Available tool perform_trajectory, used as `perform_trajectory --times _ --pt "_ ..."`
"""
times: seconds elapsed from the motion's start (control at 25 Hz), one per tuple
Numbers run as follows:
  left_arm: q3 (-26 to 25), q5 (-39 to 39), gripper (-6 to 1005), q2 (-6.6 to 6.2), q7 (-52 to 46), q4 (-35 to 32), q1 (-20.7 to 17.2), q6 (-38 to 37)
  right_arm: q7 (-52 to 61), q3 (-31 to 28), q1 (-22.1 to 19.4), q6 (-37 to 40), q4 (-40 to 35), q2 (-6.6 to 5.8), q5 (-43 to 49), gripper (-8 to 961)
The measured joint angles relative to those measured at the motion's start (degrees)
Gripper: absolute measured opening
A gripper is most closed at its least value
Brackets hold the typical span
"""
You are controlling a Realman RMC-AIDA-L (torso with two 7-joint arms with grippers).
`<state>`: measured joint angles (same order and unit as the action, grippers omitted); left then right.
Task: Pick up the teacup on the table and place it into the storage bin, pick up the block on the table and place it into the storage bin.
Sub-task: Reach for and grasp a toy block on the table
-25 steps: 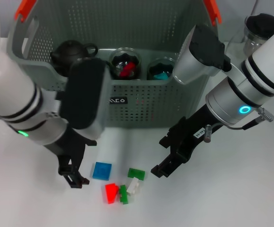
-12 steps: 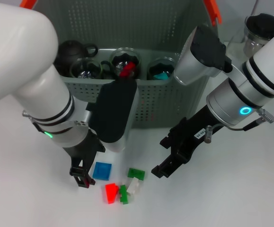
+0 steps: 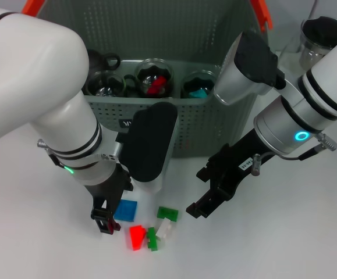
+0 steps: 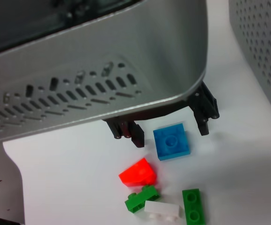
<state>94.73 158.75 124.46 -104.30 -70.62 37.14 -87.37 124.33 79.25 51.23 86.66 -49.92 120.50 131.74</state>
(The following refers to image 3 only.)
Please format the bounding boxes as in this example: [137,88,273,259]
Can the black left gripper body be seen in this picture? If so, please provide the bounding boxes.
[83,163,128,210]

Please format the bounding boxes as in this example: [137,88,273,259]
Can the orange bin handle clip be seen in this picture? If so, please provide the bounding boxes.
[21,0,45,14]
[249,0,274,32]

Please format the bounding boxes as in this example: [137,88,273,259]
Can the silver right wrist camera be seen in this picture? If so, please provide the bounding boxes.
[214,31,285,105]

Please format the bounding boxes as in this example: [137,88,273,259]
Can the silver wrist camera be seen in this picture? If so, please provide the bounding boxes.
[115,101,178,194]
[214,31,285,105]

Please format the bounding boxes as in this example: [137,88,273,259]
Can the grey-green perforated storage bin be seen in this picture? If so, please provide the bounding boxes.
[36,0,274,159]

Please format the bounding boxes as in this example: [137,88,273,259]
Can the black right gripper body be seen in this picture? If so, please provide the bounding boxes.
[210,129,276,201]

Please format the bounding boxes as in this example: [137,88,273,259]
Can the glass pitcher with black lid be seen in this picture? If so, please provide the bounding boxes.
[278,16,337,70]

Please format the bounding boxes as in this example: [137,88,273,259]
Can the white building brick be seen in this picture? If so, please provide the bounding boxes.
[155,219,175,241]

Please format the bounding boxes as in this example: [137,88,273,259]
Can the right gripper cable with plug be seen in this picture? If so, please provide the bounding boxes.
[251,132,337,177]

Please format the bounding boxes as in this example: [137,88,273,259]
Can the blue building brick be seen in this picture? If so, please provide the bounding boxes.
[114,199,139,221]

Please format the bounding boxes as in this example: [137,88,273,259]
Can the orange-red sloped building brick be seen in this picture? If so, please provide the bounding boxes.
[129,225,146,251]

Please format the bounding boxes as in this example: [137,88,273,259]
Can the black clay teapot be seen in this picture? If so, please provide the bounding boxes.
[86,49,122,71]

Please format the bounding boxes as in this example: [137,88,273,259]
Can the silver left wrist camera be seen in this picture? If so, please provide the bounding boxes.
[115,101,178,194]

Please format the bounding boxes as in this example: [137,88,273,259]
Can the green stepped building brick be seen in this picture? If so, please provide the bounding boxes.
[146,227,160,251]

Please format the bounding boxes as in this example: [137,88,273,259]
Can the glass teacup with black holder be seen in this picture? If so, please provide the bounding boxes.
[123,58,175,99]
[180,70,218,99]
[82,70,128,98]

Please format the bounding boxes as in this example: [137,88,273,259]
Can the thin black wall cable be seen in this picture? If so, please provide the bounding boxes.
[307,0,319,20]

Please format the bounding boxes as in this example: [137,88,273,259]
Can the red curved building brick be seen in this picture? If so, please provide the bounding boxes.
[147,76,169,95]

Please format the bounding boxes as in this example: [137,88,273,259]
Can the teal building brick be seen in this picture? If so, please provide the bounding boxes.
[188,88,210,99]

